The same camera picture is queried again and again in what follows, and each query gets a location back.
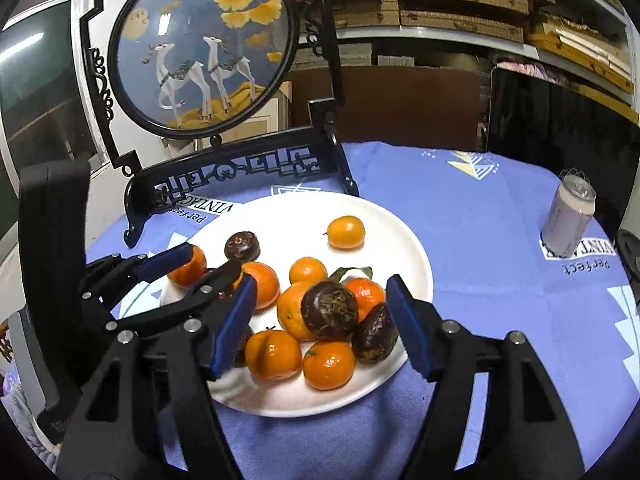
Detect pale drink can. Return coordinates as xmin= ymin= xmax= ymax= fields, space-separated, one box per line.
xmin=541 ymin=169 xmax=597 ymax=258

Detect dark framed panel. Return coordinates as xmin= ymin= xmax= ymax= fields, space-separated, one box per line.
xmin=0 ymin=0 xmax=101 ymax=241

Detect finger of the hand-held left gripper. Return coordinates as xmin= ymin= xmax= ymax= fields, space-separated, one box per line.
xmin=102 ymin=259 xmax=244 ymax=338
xmin=80 ymin=242 xmax=196 ymax=306

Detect blue printed tablecloth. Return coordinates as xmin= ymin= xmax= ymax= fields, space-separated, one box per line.
xmin=0 ymin=141 xmax=640 ymax=480

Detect large tangerine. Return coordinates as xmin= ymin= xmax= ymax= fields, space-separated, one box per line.
xmin=235 ymin=261 xmax=281 ymax=311
xmin=276 ymin=281 xmax=321 ymax=342

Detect white oval plate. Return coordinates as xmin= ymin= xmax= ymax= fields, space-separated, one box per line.
xmin=159 ymin=191 xmax=434 ymax=418

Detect brown wooden cabinet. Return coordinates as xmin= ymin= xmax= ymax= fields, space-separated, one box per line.
xmin=287 ymin=66 xmax=492 ymax=153

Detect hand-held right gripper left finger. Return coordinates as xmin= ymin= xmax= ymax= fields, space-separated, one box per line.
xmin=55 ymin=275 xmax=259 ymax=480

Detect water chestnut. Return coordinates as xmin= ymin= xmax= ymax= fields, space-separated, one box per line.
xmin=300 ymin=281 xmax=359 ymax=340
xmin=224 ymin=231 xmax=262 ymax=263
xmin=232 ymin=325 xmax=256 ymax=368
xmin=351 ymin=302 xmax=400 ymax=365

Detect pink folded cloth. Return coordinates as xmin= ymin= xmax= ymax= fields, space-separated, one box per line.
xmin=500 ymin=60 xmax=571 ymax=86

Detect leafy tangerine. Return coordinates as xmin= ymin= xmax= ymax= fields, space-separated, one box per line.
xmin=330 ymin=266 xmax=387 ymax=323

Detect small tangerine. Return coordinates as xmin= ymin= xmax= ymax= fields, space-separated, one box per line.
xmin=302 ymin=340 xmax=357 ymax=392
xmin=244 ymin=327 xmax=303 ymax=382
xmin=167 ymin=245 xmax=208 ymax=288

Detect black chair backrest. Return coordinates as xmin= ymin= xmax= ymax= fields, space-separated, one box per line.
xmin=486 ymin=64 xmax=640 ymax=226

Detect round deer screen black stand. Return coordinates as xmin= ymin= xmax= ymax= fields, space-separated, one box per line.
xmin=79 ymin=0 xmax=361 ymax=250

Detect kumquat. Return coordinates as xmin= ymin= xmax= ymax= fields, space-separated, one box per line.
xmin=326 ymin=215 xmax=366 ymax=250
xmin=289 ymin=256 xmax=329 ymax=285

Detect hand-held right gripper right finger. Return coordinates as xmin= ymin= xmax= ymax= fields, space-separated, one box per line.
xmin=385 ymin=274 xmax=586 ymax=480

